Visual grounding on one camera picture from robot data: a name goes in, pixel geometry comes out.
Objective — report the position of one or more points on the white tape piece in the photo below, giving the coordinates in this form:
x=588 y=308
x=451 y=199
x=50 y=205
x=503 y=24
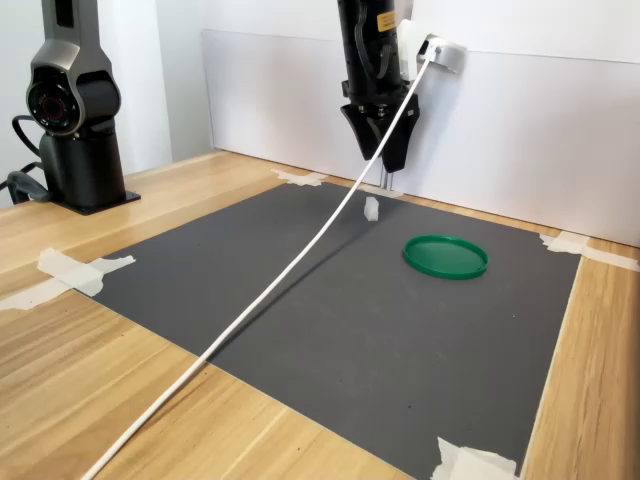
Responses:
x=30 y=297
x=470 y=462
x=300 y=177
x=570 y=244
x=80 y=270

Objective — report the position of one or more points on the dark grey mat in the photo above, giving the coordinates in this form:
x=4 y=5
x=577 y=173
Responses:
x=350 y=350

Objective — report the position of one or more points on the white partition panel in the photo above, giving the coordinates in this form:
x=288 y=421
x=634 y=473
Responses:
x=525 y=150

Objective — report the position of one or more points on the small white plastic terminal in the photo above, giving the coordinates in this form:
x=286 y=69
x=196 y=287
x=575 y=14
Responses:
x=372 y=210

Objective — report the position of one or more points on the round green plastic lid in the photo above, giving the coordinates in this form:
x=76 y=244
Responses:
x=445 y=257

